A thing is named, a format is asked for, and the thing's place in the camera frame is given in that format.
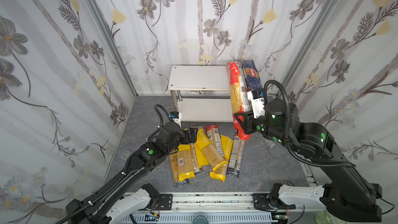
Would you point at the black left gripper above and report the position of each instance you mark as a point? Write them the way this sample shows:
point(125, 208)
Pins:
point(191, 135)

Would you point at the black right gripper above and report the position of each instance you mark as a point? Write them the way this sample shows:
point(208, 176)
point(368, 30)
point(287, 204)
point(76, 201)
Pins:
point(246, 121)

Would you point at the yellow-banded whole wheat pack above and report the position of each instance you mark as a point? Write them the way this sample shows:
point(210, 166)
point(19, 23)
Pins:
point(182, 164)

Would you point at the blue Barilla spaghetti pack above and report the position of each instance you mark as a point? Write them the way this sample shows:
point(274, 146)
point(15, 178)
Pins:
point(252, 78)

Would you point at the red spaghetti pack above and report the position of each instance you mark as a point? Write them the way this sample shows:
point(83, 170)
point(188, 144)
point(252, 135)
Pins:
point(238, 95)

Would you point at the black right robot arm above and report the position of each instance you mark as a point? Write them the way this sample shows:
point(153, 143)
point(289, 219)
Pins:
point(349, 196)

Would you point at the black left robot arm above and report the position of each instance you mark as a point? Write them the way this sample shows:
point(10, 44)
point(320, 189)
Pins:
point(97, 208)

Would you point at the yellow whole wheat spaghetti pack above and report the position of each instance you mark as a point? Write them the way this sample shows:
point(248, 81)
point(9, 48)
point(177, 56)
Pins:
point(212, 132)

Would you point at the yellow bottom spaghetti pack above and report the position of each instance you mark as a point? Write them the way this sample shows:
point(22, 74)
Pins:
point(220, 172)

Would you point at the clear spaghetti pack barcode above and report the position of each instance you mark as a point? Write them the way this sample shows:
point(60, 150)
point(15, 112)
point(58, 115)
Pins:
point(236, 157)

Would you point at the white two-tier shelf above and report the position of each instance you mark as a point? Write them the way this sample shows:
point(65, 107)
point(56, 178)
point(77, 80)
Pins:
point(201, 93)

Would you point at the green glass bowl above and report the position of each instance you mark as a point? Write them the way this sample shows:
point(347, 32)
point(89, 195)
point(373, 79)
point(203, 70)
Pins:
point(323, 218)

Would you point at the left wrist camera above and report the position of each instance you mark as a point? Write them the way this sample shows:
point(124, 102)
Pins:
point(175, 116)

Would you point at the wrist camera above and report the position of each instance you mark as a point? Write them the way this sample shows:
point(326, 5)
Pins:
point(256, 97)
point(175, 116)

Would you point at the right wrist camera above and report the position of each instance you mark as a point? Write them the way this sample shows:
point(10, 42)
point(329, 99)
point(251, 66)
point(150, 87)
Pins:
point(256, 97)

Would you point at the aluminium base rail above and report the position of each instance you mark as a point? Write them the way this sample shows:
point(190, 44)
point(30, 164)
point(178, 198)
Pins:
point(199, 208)

